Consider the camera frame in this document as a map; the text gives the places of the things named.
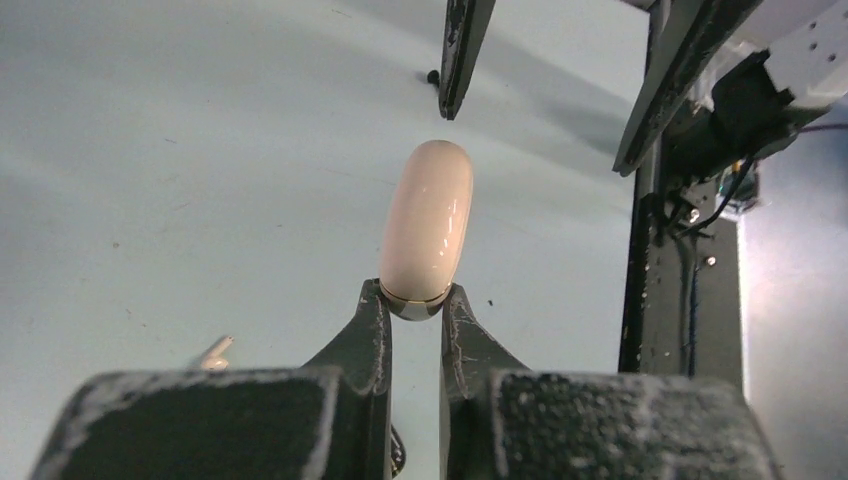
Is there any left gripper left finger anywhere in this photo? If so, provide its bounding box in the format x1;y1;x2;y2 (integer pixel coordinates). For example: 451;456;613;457
32;279;392;479

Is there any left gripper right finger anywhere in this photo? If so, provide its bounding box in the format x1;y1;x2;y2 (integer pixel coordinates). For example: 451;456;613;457
440;285;782;479

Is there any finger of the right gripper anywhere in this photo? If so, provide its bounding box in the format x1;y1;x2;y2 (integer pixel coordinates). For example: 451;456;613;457
438;0;496;120
613;0;761;177

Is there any beige earbud charging case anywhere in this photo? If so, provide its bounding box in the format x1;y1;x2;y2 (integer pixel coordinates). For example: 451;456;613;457
378;140;474;321

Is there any black earbud charging case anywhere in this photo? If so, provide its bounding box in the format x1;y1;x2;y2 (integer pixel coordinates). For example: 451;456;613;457
389;426;407;478

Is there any black earbud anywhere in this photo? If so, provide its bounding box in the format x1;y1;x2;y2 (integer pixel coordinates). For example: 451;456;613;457
426;70;440;86

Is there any white earbud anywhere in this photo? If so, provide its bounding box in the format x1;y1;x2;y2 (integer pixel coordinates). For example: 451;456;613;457
192;335;234;371

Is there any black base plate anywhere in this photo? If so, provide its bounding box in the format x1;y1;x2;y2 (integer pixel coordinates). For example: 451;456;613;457
617;137;745;390

